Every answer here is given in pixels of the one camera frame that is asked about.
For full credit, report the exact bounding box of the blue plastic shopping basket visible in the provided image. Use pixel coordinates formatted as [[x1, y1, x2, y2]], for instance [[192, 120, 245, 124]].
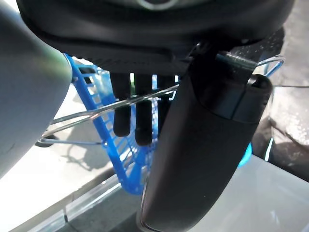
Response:
[[36, 53, 284, 196]]

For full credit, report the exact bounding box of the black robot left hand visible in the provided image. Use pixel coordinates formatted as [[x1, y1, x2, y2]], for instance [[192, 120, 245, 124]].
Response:
[[16, 0, 297, 232]]

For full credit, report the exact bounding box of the silver robot left leg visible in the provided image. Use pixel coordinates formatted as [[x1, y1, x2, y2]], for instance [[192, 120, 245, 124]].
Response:
[[0, 0, 73, 181]]

